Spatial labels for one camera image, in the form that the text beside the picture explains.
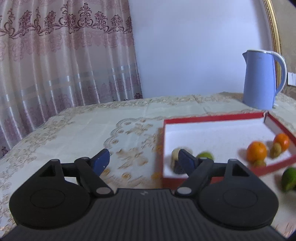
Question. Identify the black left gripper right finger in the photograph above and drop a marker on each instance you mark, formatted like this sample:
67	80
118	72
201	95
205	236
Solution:
201	170

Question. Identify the light blue electric kettle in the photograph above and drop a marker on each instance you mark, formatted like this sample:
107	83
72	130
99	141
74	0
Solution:
260	87

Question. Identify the round green fruit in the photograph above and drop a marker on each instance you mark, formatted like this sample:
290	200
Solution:
288	179

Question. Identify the red cardboard tray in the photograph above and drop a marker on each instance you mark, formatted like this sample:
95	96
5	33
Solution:
226	137

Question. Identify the yellow-brown small fruit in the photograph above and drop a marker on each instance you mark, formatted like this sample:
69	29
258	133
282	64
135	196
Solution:
275	151
259	164

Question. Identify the patterned pink curtain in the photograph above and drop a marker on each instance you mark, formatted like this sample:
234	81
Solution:
61	54

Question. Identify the cream lace tablecloth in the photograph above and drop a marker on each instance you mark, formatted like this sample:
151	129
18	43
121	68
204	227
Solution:
238	208

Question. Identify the small orange mandarin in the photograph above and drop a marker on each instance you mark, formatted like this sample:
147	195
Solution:
283	140

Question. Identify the white wall switch panel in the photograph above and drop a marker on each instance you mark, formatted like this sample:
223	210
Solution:
291	79

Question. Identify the green cut cucumber piece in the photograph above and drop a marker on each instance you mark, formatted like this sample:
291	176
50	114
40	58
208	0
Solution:
205	154

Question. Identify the dark sugarcane piece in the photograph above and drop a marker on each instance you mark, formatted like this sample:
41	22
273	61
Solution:
175	165

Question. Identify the large orange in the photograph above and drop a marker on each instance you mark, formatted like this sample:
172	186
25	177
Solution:
256	151

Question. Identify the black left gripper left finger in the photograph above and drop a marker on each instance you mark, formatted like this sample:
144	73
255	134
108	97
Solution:
79	178

